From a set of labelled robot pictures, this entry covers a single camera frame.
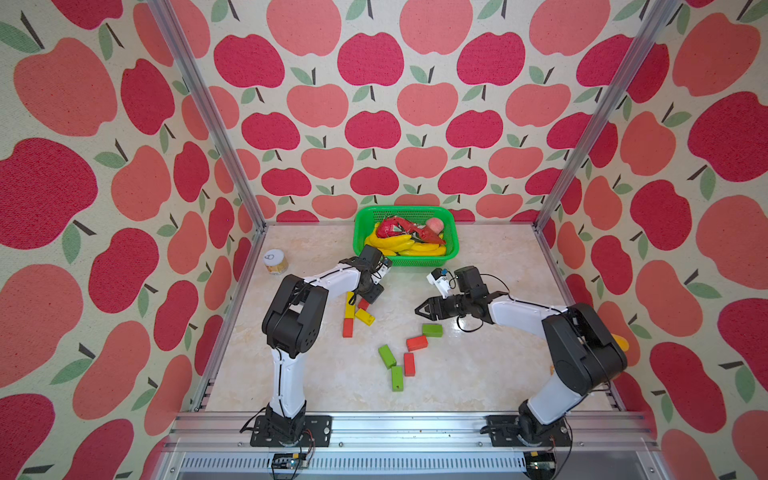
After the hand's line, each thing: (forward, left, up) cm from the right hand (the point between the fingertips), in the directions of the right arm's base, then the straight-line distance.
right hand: (423, 314), depth 91 cm
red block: (-4, +23, -5) cm, 24 cm away
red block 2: (+3, +19, -3) cm, 20 cm away
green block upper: (-3, -3, -3) cm, 6 cm away
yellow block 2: (-1, +18, -3) cm, 18 cm away
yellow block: (+1, +24, -4) cm, 24 cm away
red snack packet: (+32, +10, +6) cm, 34 cm away
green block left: (-13, +10, -3) cm, 16 cm away
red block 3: (-8, +1, -4) cm, 9 cm away
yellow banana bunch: (+25, +8, +4) cm, 26 cm away
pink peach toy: (+37, -4, +3) cm, 38 cm away
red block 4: (-14, +3, -5) cm, 15 cm away
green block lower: (-19, +6, -4) cm, 20 cm away
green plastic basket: (+40, +23, +2) cm, 46 cm away
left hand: (+8, +17, -4) cm, 19 cm away
